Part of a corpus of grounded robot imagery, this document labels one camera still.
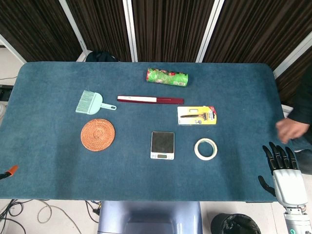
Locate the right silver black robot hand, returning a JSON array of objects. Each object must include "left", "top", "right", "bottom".
[{"left": 257, "top": 142, "right": 309, "bottom": 208}]

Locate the person's bare hand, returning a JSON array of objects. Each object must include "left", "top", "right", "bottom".
[{"left": 275, "top": 118, "right": 311, "bottom": 144}]

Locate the cream masking tape roll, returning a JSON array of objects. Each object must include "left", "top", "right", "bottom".
[{"left": 194, "top": 137, "right": 218, "bottom": 161}]

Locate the small digital kitchen scale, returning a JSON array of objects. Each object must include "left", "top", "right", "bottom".
[{"left": 150, "top": 131, "right": 176, "bottom": 160}]

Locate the person's dark sleeved forearm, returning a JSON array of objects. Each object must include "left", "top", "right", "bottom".
[{"left": 289, "top": 73, "right": 312, "bottom": 131}]

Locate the green printed bag roll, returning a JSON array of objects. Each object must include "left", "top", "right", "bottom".
[{"left": 146, "top": 67, "right": 189, "bottom": 87}]

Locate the mint green hand brush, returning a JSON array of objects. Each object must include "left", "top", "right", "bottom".
[{"left": 75, "top": 90, "right": 117, "bottom": 115}]

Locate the white metal rack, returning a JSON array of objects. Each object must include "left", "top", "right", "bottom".
[{"left": 281, "top": 104, "right": 295, "bottom": 119}]

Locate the dark blue fabric bundle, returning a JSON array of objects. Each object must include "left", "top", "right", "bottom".
[{"left": 291, "top": 136, "right": 312, "bottom": 175}]

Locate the black trash bin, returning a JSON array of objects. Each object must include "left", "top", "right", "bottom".
[{"left": 211, "top": 213, "right": 262, "bottom": 234}]

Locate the razor in yellow blister pack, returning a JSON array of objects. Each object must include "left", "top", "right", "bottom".
[{"left": 177, "top": 105, "right": 217, "bottom": 126}]

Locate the long dark red box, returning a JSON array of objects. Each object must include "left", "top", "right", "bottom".
[{"left": 117, "top": 95, "right": 185, "bottom": 105}]

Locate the blue-grey robot torso base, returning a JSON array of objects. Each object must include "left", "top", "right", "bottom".
[{"left": 97, "top": 200, "right": 203, "bottom": 234}]

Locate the round orange woven coaster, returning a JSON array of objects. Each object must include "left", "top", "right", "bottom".
[{"left": 80, "top": 118, "right": 116, "bottom": 152}]

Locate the black bag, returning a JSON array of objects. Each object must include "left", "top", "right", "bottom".
[{"left": 85, "top": 51, "right": 119, "bottom": 63}]

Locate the blue felt table cloth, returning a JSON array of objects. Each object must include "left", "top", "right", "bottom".
[{"left": 0, "top": 61, "right": 305, "bottom": 203}]

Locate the orange black tool tip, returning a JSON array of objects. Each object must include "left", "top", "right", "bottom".
[{"left": 0, "top": 165, "right": 19, "bottom": 180}]

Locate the black device box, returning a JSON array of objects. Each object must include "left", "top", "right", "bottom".
[{"left": 0, "top": 84, "right": 14, "bottom": 101}]

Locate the white partition frame post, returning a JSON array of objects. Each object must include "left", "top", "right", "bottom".
[
  {"left": 122, "top": 0, "right": 138, "bottom": 62},
  {"left": 195, "top": 0, "right": 225, "bottom": 63},
  {"left": 0, "top": 33, "right": 27, "bottom": 64},
  {"left": 273, "top": 31, "right": 312, "bottom": 79},
  {"left": 58, "top": 0, "right": 89, "bottom": 52}
]

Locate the black cable with plug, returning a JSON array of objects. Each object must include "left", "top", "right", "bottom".
[{"left": 84, "top": 200, "right": 101, "bottom": 224}]

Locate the beige floor cable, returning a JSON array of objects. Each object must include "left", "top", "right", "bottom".
[{"left": 37, "top": 203, "right": 82, "bottom": 234}]

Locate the black floor cable bundle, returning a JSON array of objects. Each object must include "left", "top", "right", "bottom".
[{"left": 0, "top": 199, "right": 33, "bottom": 234}]

